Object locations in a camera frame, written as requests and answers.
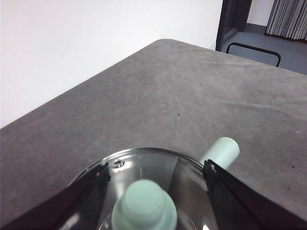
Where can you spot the glass lid with green knob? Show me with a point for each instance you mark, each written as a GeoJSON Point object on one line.
{"type": "Point", "coordinates": [144, 203]}

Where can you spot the grey pleated curtain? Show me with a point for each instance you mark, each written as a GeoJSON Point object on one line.
{"type": "Point", "coordinates": [287, 19]}

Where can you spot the black metal tube frame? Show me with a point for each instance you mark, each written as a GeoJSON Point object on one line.
{"type": "Point", "coordinates": [251, 48]}

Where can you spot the dark grey door frame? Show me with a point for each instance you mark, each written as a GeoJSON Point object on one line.
{"type": "Point", "coordinates": [227, 21]}

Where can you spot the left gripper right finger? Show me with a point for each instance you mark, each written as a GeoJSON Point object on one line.
{"type": "Point", "coordinates": [239, 206]}

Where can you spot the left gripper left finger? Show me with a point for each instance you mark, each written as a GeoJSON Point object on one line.
{"type": "Point", "coordinates": [60, 206]}

